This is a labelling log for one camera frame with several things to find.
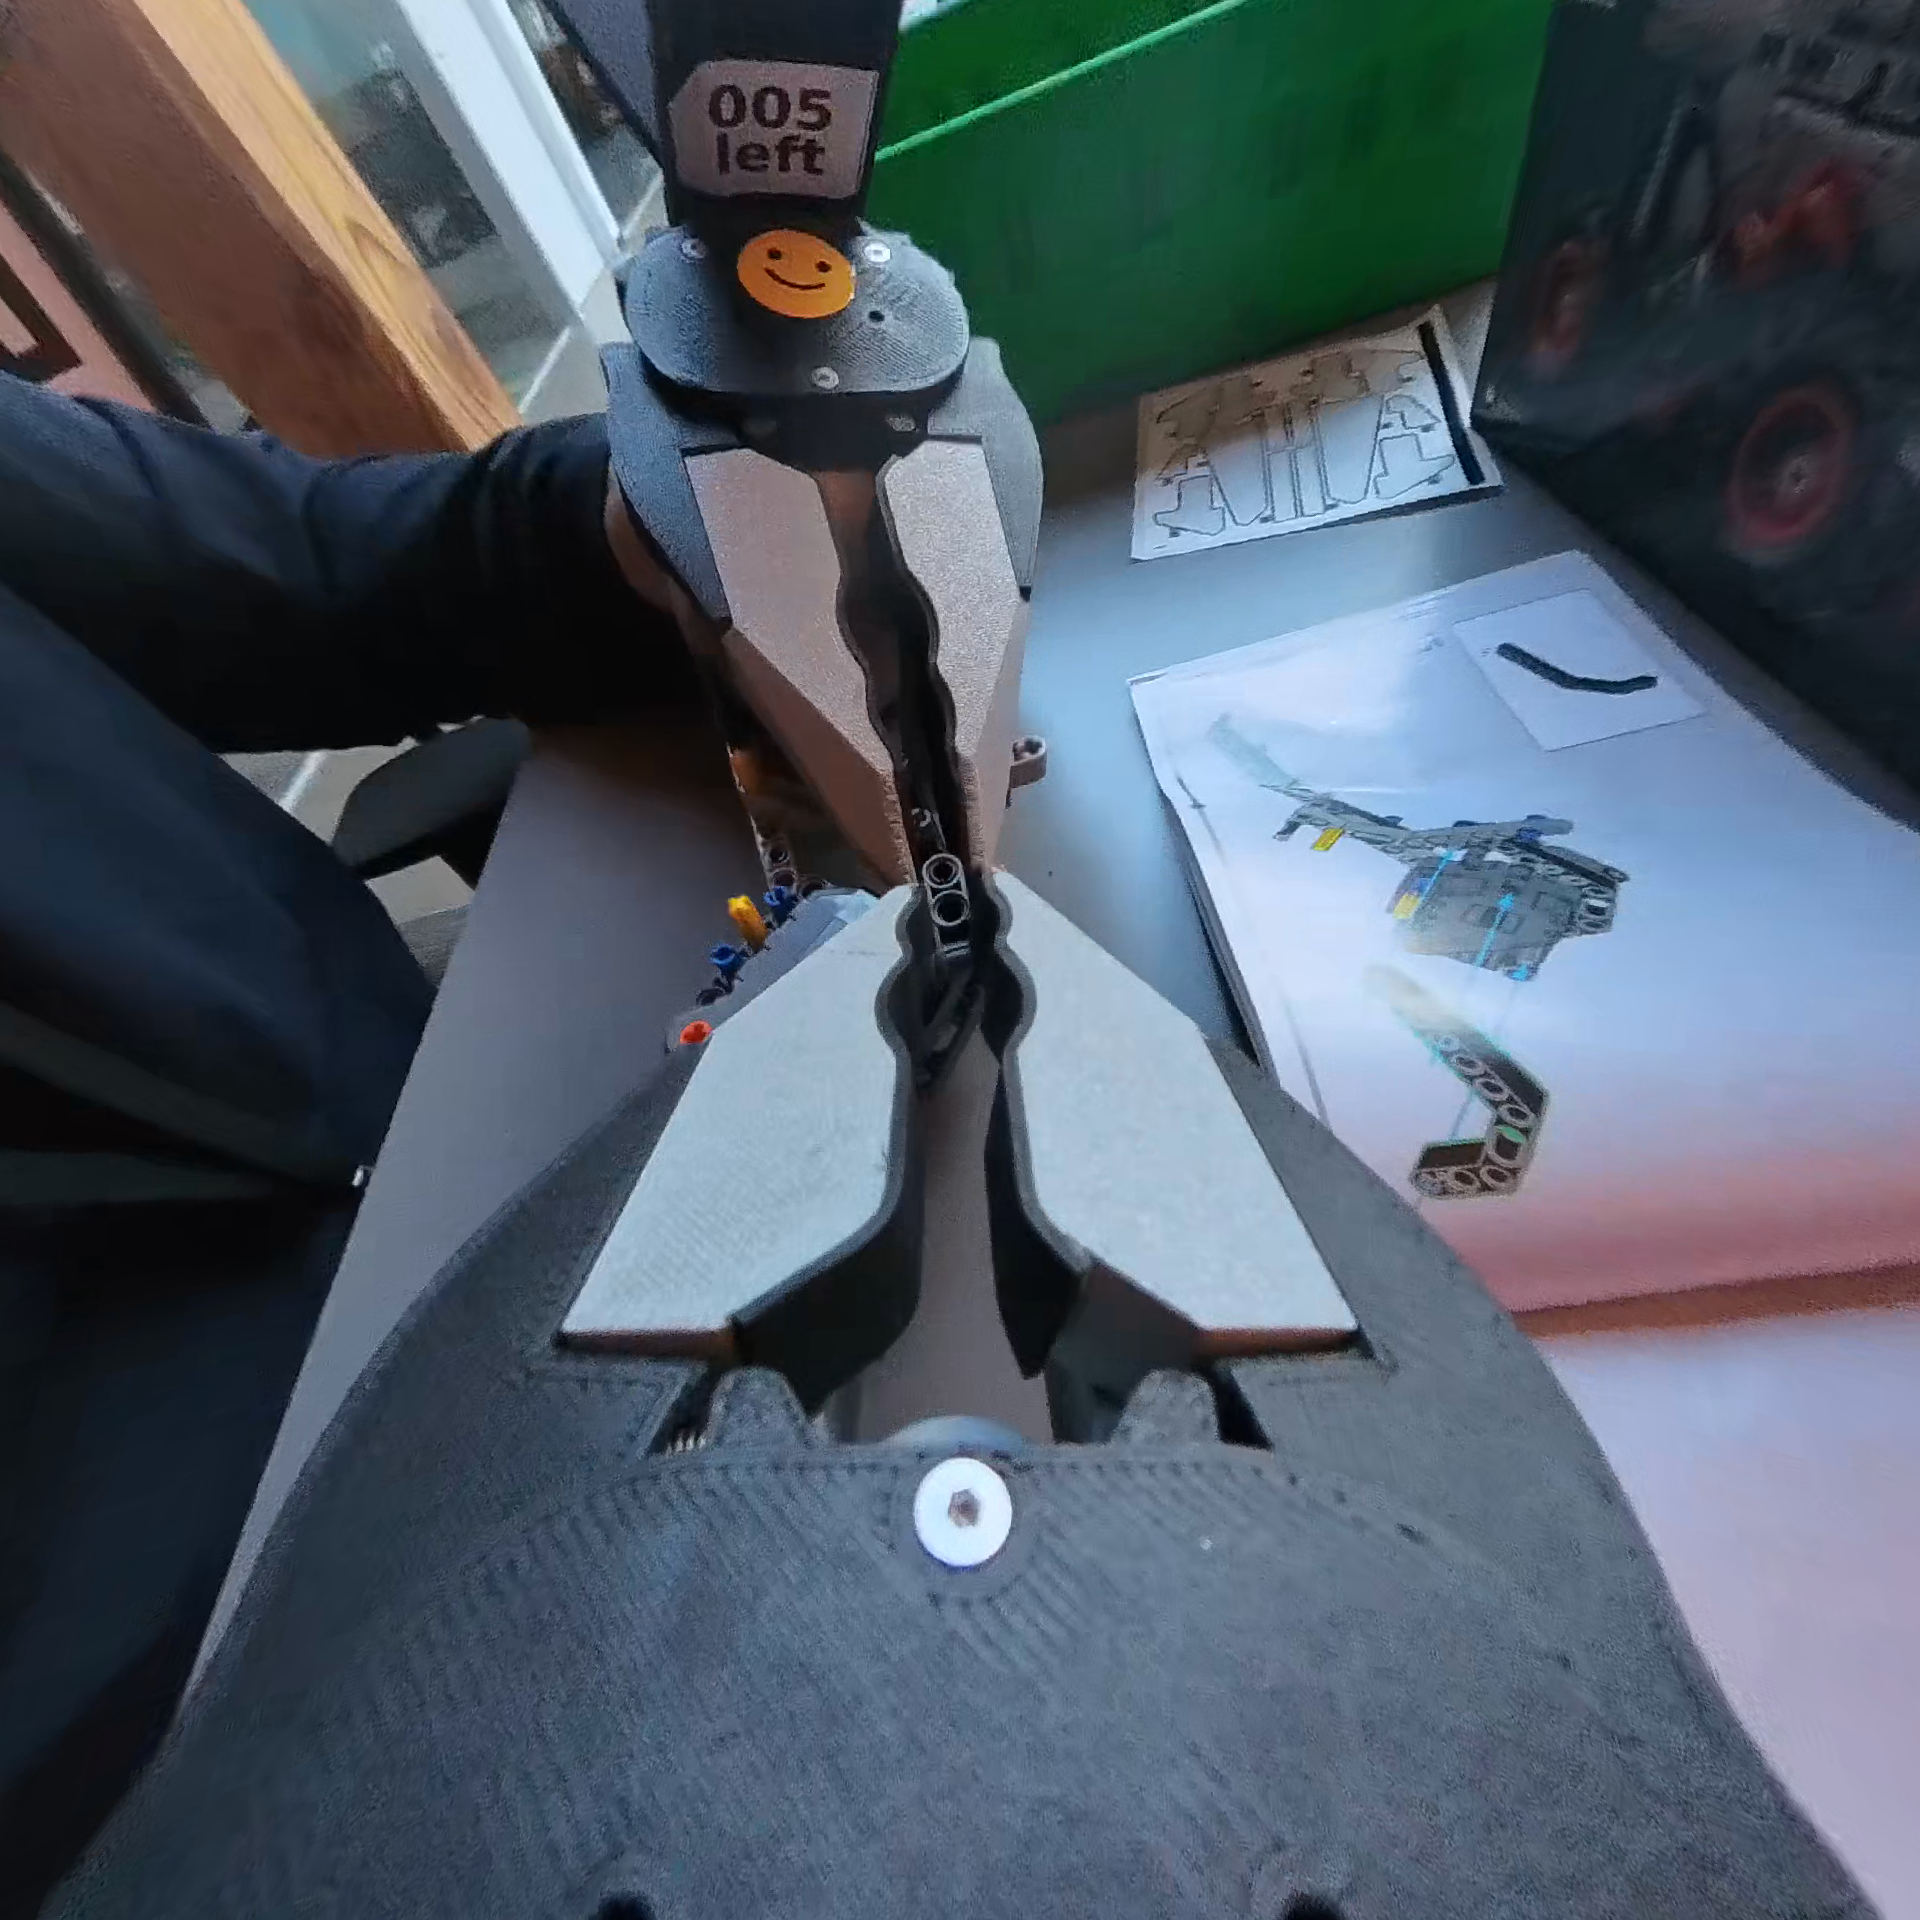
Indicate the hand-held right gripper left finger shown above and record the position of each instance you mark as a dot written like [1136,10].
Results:
[735,1184]

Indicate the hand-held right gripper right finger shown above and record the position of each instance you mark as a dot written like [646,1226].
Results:
[1171,1184]

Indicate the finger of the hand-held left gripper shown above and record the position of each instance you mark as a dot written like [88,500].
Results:
[781,601]
[969,584]

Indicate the grey lego model assembly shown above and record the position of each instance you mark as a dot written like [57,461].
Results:
[823,918]

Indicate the black bent lego beam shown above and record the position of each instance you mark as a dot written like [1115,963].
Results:
[948,901]

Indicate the person's left forearm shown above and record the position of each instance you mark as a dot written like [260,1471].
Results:
[301,584]

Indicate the open lego instruction booklet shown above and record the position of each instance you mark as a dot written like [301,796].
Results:
[1575,974]

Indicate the black lego set box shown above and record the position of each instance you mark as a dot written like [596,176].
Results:
[1725,374]

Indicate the person's left hand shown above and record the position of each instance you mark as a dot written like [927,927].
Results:
[645,562]

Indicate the white sticker sheet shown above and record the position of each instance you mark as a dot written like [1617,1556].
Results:
[1303,435]

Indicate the white framed glass door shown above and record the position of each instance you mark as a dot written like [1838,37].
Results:
[451,195]

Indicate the dark office chair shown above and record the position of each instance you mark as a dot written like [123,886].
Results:
[435,794]

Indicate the green plastic bin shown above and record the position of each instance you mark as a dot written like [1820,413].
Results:
[1200,225]

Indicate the wooden cabinet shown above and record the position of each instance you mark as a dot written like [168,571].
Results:
[225,181]

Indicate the person's dark clothing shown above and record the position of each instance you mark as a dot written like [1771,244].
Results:
[151,974]

